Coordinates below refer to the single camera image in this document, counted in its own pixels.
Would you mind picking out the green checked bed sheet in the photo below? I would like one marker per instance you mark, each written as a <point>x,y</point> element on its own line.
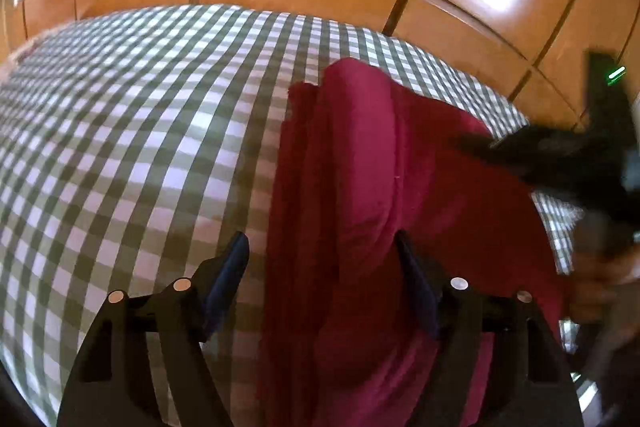
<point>125,147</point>

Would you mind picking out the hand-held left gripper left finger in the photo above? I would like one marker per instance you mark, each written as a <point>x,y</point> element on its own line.
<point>227,282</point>

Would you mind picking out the red garment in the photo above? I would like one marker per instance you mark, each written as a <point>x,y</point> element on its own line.
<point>360,207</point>

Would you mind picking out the person's right hand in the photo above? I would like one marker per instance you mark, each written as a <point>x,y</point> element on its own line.
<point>600,282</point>

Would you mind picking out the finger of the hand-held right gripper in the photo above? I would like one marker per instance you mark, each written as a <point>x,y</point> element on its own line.
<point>530,152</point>

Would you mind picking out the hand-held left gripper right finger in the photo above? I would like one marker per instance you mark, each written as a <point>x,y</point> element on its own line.
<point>417,292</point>

